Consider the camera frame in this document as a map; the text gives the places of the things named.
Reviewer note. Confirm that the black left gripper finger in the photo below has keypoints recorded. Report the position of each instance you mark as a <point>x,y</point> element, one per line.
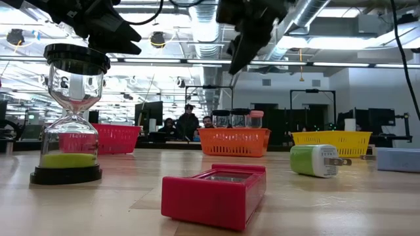
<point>121,31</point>
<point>115,46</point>

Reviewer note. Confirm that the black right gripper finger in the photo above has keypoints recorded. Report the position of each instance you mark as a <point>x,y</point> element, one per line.
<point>233,46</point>
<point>247,49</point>

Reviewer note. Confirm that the black-capped hourglass green sand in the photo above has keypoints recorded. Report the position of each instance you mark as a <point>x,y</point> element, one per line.
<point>70,59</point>
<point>240,112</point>

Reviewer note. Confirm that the green white wall charger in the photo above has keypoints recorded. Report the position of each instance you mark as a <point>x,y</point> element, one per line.
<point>311,160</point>

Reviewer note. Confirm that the red digital thermometer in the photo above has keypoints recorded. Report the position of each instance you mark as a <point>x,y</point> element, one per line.
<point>203,200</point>

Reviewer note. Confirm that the light blue wall charger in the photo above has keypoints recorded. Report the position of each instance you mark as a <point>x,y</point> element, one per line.
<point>398,160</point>

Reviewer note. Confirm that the linear ceiling light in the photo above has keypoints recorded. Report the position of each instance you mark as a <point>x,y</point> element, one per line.
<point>213,61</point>

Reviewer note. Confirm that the yellow hanging power drop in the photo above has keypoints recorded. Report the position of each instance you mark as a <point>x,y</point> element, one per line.
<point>301,78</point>

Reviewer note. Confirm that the black speaker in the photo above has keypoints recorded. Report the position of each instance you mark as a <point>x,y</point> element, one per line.
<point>93,117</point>

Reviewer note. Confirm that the black computer monitor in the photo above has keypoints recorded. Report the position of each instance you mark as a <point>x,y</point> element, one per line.
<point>380,118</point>
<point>149,113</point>

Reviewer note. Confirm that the person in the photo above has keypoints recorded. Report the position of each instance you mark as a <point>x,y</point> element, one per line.
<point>188,124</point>
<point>169,128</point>
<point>207,122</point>

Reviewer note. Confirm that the red plastic basket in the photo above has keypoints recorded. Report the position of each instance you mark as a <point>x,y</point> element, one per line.
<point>113,139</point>

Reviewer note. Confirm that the orange plastic basket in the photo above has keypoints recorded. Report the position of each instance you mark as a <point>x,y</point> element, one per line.
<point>234,142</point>

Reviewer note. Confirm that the yellow plastic basket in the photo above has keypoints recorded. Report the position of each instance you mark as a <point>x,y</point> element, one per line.
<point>331,142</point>

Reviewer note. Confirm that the white paper roll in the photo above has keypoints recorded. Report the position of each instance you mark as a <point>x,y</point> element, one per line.
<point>350,124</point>

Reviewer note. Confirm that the black hanging camera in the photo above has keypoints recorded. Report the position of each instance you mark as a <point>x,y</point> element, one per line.
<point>157,38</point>
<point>14,36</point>

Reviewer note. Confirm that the silver ventilation duct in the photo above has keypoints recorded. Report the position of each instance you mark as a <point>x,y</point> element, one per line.
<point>205,19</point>
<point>308,13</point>

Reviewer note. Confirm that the black background gantry frame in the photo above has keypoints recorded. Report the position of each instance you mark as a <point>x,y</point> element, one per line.
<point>311,90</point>
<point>210,86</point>

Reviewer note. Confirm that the black aluminium table frame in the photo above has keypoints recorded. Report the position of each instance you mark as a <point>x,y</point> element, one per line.
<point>279,147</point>

